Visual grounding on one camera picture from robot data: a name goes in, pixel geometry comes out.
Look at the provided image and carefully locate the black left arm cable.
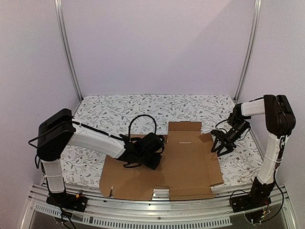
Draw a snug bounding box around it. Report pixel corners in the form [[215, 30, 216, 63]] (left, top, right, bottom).
[[128, 114, 158, 144]]

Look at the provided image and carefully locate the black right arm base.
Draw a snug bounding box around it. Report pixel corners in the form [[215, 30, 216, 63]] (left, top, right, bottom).
[[229, 189, 271, 213]]

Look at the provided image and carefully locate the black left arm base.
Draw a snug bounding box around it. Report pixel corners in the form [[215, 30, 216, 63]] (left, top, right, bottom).
[[46, 192, 88, 212]]

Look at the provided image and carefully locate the aluminium frame post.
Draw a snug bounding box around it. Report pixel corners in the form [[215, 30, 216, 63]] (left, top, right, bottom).
[[54, 0, 83, 102], [234, 0, 263, 103]]

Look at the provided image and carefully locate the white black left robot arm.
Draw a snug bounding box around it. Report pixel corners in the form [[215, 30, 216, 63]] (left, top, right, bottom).
[[28, 108, 165, 207]]

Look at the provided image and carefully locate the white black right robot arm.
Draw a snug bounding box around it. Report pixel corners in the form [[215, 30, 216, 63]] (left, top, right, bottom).
[[211, 94, 296, 208]]

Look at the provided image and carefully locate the aluminium front rail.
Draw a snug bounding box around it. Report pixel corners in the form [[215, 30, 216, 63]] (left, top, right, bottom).
[[21, 184, 298, 229]]

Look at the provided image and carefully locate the right aluminium frame post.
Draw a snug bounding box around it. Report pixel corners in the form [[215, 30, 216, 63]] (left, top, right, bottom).
[[234, 0, 263, 103]]

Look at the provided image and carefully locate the brown cardboard box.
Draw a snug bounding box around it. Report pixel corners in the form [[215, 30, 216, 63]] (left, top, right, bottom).
[[100, 122, 224, 201]]

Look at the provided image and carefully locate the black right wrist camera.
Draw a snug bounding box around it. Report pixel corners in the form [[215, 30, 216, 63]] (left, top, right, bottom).
[[211, 129, 225, 137]]

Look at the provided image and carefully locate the left aluminium frame post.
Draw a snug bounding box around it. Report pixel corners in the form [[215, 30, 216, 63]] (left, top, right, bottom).
[[54, 0, 83, 102]]

